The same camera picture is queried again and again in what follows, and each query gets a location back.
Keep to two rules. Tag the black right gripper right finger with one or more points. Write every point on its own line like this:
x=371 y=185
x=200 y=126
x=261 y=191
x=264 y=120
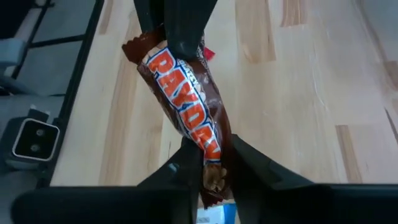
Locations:
x=264 y=186

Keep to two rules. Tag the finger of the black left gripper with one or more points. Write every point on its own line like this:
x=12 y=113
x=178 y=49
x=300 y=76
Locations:
x=149 y=14
x=186 y=28

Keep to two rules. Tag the small white-rimmed camera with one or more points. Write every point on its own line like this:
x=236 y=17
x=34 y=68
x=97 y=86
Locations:
x=35 y=141

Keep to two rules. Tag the blue white candy bar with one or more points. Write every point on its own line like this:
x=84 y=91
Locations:
x=217 y=216

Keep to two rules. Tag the red candy bar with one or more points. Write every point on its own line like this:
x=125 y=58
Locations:
x=209 y=53

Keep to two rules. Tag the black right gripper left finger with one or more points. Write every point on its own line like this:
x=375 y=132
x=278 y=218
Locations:
x=177 y=186

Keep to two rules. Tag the black aluminium table frame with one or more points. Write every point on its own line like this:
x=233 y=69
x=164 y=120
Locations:
x=81 y=56

